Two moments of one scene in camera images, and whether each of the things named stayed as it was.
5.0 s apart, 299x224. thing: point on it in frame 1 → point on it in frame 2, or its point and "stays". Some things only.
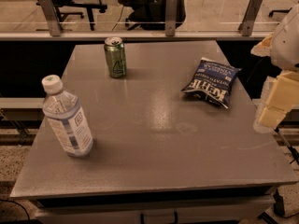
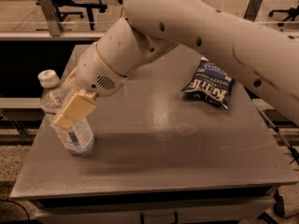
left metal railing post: x=50 y=13 stays
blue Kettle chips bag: x=212 y=81 stays
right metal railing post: x=247 y=25 stays
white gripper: x=287 y=49 → x=94 y=73
